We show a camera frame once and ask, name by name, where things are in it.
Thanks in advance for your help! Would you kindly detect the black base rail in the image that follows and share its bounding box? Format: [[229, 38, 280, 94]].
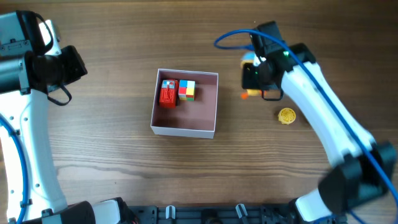
[[130, 203, 306, 224]]

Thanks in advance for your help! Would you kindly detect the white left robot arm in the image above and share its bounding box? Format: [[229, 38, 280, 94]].
[[1, 45, 139, 223]]

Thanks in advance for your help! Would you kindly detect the yellow perforated ball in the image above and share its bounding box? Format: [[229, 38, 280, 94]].
[[277, 108, 296, 124]]

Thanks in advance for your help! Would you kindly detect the multicolour puzzle cube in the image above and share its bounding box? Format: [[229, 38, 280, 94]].
[[178, 80, 196, 101]]

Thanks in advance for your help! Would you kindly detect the red toy block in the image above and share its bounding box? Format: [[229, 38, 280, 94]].
[[159, 79, 178, 109]]

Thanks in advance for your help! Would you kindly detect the white box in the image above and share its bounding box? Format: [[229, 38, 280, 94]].
[[150, 68, 218, 139]]

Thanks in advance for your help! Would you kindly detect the yellow duck toy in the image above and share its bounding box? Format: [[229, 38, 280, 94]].
[[240, 52, 267, 100]]

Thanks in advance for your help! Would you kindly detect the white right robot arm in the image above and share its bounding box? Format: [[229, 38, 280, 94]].
[[241, 44, 397, 222]]

